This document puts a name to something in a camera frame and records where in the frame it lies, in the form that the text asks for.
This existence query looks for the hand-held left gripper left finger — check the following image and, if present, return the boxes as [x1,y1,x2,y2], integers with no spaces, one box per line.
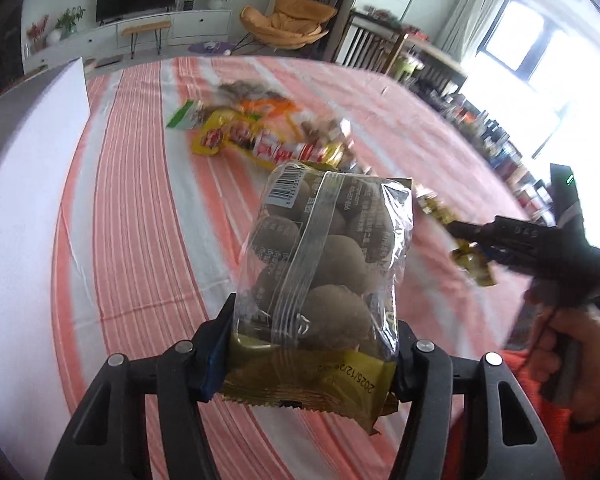
[45,292,237,480]

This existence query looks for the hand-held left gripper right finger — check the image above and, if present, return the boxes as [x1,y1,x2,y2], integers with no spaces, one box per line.
[394,321,566,480]

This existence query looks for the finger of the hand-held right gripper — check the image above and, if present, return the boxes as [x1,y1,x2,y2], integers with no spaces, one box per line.
[447,216,503,243]
[477,242,513,267]

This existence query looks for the gold snack packet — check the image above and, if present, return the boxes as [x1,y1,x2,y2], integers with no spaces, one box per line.
[451,239,499,287]
[415,190,457,227]

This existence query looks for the gold bag of brown balls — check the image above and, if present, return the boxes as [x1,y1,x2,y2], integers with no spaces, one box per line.
[220,160,416,436]

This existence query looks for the white cardboard box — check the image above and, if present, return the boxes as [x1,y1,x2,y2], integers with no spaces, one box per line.
[0,57,92,431]

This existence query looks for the person's right hand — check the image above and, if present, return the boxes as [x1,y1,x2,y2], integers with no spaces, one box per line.
[524,281,600,431]

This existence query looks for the row of bottles and jars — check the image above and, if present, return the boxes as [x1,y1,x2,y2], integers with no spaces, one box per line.
[415,75,556,226]

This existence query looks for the orange striped bedsheet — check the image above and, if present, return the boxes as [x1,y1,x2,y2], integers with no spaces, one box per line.
[50,55,546,480]

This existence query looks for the green pot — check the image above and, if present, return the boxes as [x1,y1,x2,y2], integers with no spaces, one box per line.
[392,57,423,83]

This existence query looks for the clear peanut bag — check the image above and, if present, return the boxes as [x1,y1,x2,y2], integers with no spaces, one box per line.
[300,117,357,155]

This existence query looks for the person's orange clothing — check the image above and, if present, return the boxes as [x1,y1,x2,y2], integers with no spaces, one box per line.
[450,345,600,480]

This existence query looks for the dark framed window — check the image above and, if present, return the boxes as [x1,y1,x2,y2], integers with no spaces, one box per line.
[480,0,600,161]

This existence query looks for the wooden railed crib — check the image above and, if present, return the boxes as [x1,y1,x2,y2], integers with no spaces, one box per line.
[337,7,468,91]

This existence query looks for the white curtain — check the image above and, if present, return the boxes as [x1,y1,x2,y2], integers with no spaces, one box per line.
[437,0,516,58]

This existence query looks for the red and yellow snack packet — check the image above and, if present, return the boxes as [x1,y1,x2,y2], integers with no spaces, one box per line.
[190,110,351,171]

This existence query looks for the green and white snack packet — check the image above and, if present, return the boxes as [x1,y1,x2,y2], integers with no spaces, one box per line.
[166,100,207,132]

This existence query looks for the brown nut bag orange label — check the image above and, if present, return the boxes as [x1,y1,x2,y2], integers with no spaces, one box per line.
[215,80,301,118]

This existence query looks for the orange lounge chair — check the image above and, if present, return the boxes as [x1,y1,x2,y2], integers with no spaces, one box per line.
[239,0,338,53]

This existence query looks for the purple round rug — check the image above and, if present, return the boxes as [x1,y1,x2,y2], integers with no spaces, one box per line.
[187,41,233,56]

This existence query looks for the white television cabinet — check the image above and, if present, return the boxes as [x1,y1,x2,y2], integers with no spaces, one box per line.
[22,7,231,73]

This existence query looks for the small wooden bench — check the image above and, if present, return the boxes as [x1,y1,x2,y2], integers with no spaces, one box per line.
[121,21,172,58]

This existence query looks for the green plant in vase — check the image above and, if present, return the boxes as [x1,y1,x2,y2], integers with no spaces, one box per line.
[55,6,87,43]

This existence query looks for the red flowers in vase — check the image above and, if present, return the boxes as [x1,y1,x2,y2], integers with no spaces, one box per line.
[26,14,51,53]

